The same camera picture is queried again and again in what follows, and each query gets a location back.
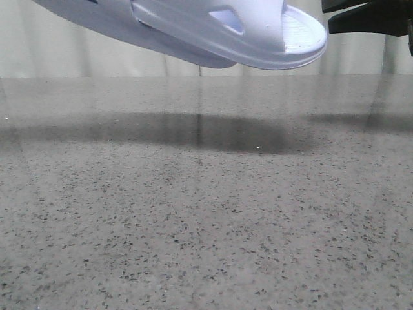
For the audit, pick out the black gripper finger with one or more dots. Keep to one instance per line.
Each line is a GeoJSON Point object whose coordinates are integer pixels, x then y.
{"type": "Point", "coordinates": [383, 17]}
{"type": "Point", "coordinates": [335, 5]}

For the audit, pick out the light blue slipper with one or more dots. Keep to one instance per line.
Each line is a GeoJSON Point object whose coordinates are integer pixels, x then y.
{"type": "Point", "coordinates": [116, 19]}
{"type": "Point", "coordinates": [270, 35]}

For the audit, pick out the beige pleated curtain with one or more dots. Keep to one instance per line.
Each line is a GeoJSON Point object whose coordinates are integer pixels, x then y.
{"type": "Point", "coordinates": [37, 43]}

